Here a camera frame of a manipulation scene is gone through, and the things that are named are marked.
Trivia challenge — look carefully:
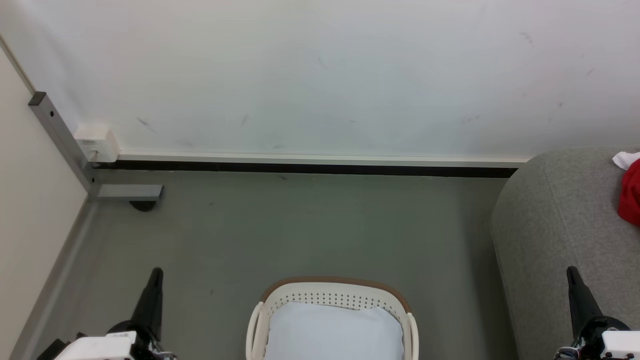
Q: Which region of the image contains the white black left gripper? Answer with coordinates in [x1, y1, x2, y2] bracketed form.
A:
[52, 267, 177, 360]

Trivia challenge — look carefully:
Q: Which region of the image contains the grey fabric sofa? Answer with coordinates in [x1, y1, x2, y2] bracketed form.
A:
[491, 146, 640, 360]

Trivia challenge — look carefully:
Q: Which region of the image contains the small white cloth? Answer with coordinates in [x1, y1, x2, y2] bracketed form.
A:
[612, 151, 640, 171]

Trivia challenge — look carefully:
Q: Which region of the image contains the cream perforated laundry basket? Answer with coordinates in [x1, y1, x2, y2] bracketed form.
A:
[245, 276, 420, 360]

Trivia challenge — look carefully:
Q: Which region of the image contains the white wall socket box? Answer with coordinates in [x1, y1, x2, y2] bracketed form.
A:
[74, 125, 121, 164]

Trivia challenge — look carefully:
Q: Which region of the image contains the red garment with white label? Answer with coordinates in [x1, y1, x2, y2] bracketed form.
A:
[617, 159, 640, 227]

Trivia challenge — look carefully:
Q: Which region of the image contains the pale blue cloth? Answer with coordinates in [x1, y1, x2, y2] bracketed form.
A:
[264, 301, 405, 360]

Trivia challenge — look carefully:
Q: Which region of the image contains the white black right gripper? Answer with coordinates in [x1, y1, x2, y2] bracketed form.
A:
[557, 266, 640, 360]

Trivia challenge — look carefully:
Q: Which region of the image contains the black and white baseboard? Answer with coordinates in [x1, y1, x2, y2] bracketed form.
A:
[95, 151, 531, 179]

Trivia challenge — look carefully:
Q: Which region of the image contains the grey metal frame post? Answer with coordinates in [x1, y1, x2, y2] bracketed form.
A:
[28, 91, 164, 202]

